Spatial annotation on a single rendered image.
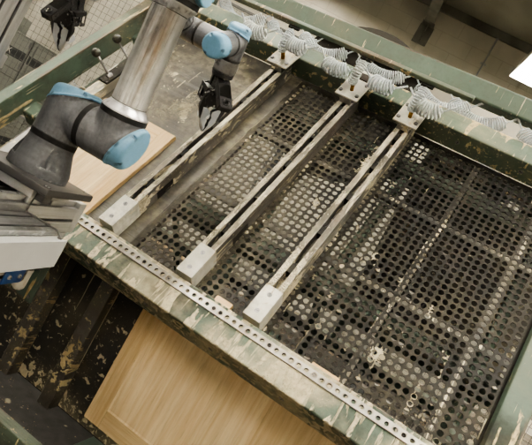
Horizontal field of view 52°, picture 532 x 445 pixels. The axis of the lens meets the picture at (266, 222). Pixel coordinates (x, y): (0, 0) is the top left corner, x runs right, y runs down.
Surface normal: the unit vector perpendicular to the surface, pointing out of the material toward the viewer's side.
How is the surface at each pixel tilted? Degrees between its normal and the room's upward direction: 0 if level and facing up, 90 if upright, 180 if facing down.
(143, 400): 90
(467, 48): 90
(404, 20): 90
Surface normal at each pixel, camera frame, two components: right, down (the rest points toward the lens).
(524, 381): 0.04, -0.60
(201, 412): -0.30, -0.11
